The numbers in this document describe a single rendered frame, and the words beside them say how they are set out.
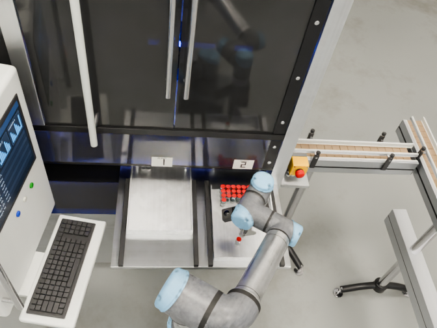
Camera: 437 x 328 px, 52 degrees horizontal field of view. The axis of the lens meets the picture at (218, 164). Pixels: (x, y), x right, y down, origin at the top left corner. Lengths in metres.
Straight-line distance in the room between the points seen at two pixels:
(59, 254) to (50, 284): 0.12
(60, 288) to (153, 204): 0.48
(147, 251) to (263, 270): 0.66
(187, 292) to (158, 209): 0.80
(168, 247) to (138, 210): 0.21
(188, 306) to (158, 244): 0.70
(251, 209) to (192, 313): 0.42
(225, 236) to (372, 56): 3.08
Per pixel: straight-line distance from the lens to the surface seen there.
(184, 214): 1.88
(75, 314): 1.80
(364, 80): 4.26
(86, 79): 1.47
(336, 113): 3.82
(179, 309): 1.15
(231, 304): 1.15
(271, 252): 1.31
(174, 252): 1.79
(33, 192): 1.77
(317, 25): 1.47
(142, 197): 1.92
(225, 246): 1.82
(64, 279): 1.83
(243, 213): 1.39
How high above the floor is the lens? 2.48
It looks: 51 degrees down
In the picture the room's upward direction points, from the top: 11 degrees clockwise
